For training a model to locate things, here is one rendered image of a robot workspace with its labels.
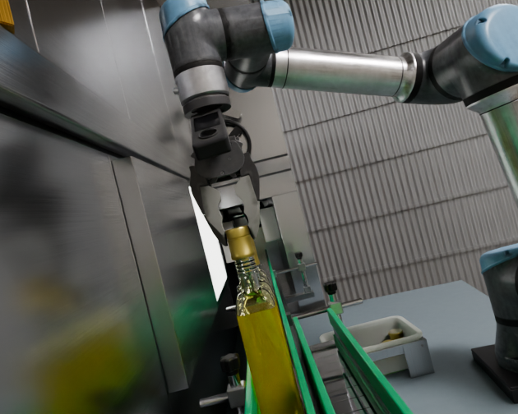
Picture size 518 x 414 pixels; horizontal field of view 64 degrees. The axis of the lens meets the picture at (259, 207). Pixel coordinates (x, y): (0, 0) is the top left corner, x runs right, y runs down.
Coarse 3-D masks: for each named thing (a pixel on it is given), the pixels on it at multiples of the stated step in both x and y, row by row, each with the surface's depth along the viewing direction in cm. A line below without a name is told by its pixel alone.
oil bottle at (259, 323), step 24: (264, 288) 59; (240, 312) 57; (264, 312) 57; (264, 336) 57; (264, 360) 57; (288, 360) 57; (264, 384) 57; (288, 384) 57; (264, 408) 57; (288, 408) 57
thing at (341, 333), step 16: (336, 320) 77; (336, 336) 84; (352, 336) 67; (352, 352) 66; (352, 368) 70; (368, 368) 55; (368, 384) 60; (384, 384) 49; (384, 400) 50; (400, 400) 45
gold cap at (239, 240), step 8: (232, 232) 58; (240, 232) 58; (248, 232) 59; (232, 240) 58; (240, 240) 58; (248, 240) 59; (232, 248) 59; (240, 248) 58; (248, 248) 58; (232, 256) 59; (240, 256) 58; (248, 256) 58
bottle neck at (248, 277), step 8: (240, 264) 58; (248, 264) 58; (240, 272) 58; (248, 272) 58; (256, 272) 59; (240, 280) 59; (248, 280) 58; (256, 280) 59; (248, 288) 58; (256, 288) 58
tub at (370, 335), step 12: (360, 324) 109; (372, 324) 109; (384, 324) 109; (396, 324) 108; (408, 324) 101; (324, 336) 108; (360, 336) 109; (372, 336) 109; (384, 336) 108; (408, 336) 94; (420, 336) 93; (372, 348) 93
